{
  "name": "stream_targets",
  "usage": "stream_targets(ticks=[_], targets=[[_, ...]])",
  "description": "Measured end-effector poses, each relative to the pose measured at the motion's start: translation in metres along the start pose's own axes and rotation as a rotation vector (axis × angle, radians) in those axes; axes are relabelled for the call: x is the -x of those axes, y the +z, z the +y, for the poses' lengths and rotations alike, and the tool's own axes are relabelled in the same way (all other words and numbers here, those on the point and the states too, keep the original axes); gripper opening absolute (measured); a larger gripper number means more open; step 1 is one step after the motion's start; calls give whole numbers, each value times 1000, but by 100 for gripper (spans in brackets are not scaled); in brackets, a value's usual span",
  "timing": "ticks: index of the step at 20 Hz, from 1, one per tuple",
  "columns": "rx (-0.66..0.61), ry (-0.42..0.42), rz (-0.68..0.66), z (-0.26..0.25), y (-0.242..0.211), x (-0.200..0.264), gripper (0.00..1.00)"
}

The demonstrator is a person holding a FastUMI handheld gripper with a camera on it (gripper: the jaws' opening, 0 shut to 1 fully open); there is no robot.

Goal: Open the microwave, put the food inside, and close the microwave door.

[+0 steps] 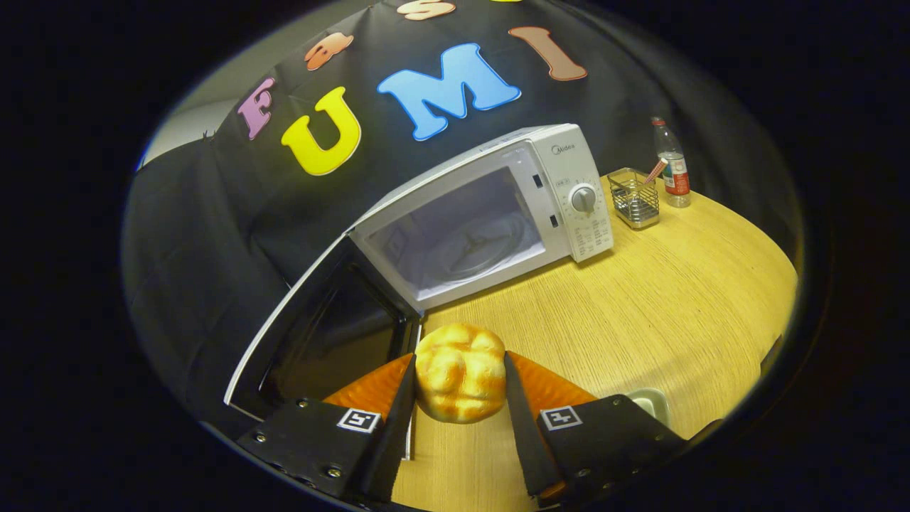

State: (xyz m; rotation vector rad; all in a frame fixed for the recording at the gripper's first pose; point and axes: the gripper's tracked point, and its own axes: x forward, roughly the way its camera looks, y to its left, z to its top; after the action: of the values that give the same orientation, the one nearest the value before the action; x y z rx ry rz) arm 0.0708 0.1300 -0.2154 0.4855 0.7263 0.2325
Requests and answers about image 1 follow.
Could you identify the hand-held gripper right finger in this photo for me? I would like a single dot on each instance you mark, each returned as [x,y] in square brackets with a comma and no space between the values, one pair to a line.
[526,434]

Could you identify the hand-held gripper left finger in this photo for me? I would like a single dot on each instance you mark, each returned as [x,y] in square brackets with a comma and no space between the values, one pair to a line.
[394,434]

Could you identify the golden bread roll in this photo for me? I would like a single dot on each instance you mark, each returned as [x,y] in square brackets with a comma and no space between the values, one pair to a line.
[461,373]

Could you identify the white microwave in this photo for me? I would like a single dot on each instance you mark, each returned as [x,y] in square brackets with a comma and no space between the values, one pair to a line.
[569,160]

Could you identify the cream square plate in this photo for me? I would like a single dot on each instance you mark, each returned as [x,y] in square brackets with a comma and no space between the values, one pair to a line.
[652,402]

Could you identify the red striped straw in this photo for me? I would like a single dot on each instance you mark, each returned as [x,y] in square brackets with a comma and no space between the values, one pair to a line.
[655,171]

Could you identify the clear bottle with red label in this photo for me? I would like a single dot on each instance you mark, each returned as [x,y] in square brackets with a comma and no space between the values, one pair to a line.
[674,171]

